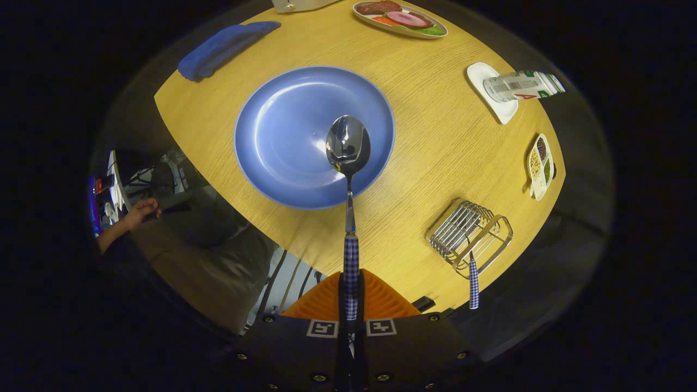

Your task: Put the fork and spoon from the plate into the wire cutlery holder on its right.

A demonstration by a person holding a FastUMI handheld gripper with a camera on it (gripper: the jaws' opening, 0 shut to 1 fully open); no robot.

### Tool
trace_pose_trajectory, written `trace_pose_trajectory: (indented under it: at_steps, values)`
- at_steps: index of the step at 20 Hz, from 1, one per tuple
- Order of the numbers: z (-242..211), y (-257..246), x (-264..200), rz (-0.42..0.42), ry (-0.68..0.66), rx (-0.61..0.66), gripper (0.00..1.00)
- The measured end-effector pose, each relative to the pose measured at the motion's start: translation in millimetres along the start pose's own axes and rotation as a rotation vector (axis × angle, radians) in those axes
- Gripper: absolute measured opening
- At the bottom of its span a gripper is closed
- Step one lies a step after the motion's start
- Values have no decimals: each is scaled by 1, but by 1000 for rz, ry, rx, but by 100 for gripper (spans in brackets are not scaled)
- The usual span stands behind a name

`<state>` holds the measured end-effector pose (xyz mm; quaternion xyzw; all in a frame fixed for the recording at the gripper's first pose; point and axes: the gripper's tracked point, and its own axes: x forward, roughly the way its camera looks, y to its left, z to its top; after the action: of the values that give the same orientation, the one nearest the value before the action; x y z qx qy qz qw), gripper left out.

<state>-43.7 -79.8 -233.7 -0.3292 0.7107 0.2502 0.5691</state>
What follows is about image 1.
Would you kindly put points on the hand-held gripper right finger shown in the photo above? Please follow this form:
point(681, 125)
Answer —
point(360, 305)

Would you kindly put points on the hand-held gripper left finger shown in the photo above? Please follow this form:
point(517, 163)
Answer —
point(343, 305)

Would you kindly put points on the round blue plate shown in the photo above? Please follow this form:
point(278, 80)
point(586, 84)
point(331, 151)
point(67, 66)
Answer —
point(283, 136)

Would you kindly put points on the white divided bean dish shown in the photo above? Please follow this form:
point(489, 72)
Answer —
point(536, 166)

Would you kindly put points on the white square coaster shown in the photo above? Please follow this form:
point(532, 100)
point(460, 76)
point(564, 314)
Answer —
point(503, 111)

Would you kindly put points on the white monitor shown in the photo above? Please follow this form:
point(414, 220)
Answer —
point(117, 185)

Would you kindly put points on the cream oval food plate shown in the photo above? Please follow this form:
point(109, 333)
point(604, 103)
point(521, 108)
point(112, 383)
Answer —
point(403, 31)

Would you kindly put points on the folded blue cloth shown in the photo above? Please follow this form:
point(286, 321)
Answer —
point(223, 49)

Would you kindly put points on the green lettuce leaf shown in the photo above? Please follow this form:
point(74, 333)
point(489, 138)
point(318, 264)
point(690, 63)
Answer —
point(433, 31)

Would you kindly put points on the red tomato slice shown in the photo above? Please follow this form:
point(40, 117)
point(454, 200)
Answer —
point(384, 20)

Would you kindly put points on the pink ham slice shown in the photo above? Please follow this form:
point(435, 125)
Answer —
point(408, 19)

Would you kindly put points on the brown meat patty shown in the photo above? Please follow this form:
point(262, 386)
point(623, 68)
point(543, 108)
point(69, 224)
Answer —
point(378, 7)

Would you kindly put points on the white toaster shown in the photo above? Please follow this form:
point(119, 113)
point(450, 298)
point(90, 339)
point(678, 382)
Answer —
point(305, 5)

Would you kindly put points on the grey metal frame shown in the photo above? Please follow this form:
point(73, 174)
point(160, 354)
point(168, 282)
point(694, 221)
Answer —
point(175, 171)

